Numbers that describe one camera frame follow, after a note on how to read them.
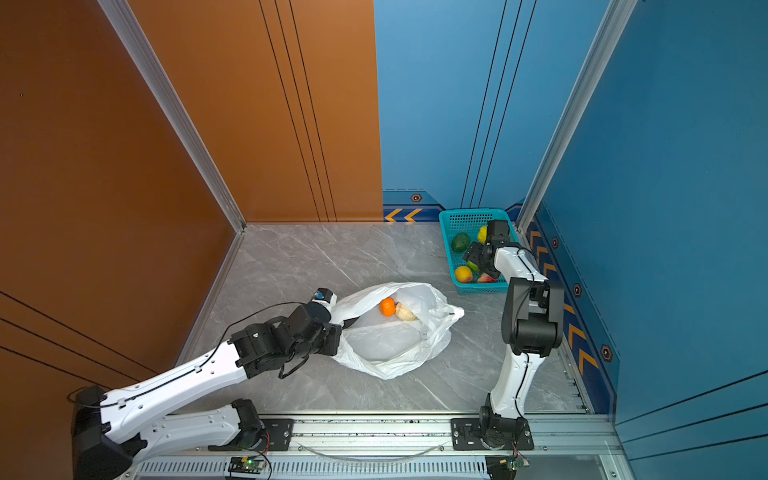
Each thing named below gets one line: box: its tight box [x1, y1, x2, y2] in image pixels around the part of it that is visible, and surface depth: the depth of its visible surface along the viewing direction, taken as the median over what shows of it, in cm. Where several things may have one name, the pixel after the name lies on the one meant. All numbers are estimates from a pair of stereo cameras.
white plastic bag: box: [330, 282, 465, 380], surface depth 79 cm
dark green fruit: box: [451, 233, 471, 252], surface depth 111 cm
